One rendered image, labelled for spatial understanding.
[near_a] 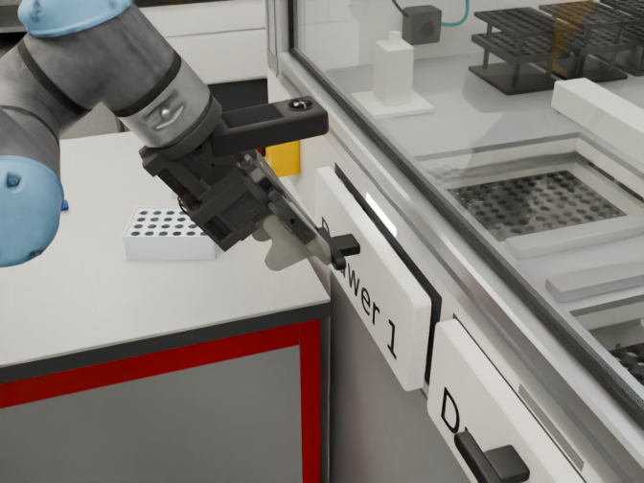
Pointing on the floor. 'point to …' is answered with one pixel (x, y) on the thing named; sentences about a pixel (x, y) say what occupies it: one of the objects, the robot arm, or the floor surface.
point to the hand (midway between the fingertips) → (322, 241)
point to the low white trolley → (153, 348)
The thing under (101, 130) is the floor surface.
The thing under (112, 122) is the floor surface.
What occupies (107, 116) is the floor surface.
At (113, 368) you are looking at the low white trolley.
